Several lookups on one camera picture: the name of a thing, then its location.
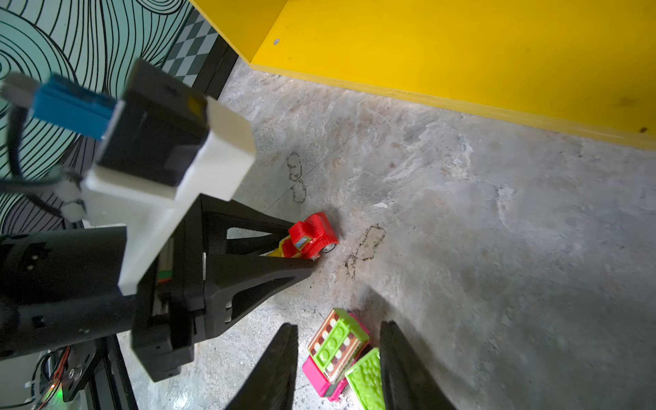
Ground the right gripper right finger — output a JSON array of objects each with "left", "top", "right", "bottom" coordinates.
[{"left": 379, "top": 321, "right": 455, "bottom": 409}]

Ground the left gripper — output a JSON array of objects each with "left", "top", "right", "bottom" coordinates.
[{"left": 131, "top": 195, "right": 314, "bottom": 382}]

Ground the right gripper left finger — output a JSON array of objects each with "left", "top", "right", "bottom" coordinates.
[{"left": 225, "top": 323, "right": 298, "bottom": 410}]

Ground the green orange flatbed truck toy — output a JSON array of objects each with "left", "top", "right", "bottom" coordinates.
[{"left": 346, "top": 348, "right": 385, "bottom": 410}]

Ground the magenta brown truck toy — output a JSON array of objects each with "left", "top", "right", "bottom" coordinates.
[{"left": 302, "top": 307, "right": 371, "bottom": 402}]

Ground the red yellow bulldozer toy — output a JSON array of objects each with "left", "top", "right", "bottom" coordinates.
[{"left": 263, "top": 212, "right": 339, "bottom": 261}]

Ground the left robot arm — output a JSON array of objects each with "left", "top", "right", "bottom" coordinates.
[{"left": 1, "top": 196, "right": 315, "bottom": 382}]

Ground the black white chessboard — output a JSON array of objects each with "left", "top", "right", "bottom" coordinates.
[{"left": 162, "top": 8, "right": 238, "bottom": 99}]

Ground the yellow toy shelf unit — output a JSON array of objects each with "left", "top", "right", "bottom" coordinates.
[{"left": 195, "top": 1, "right": 655, "bottom": 150}]

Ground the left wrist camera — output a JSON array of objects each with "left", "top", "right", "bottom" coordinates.
[{"left": 1, "top": 59, "right": 256, "bottom": 296}]

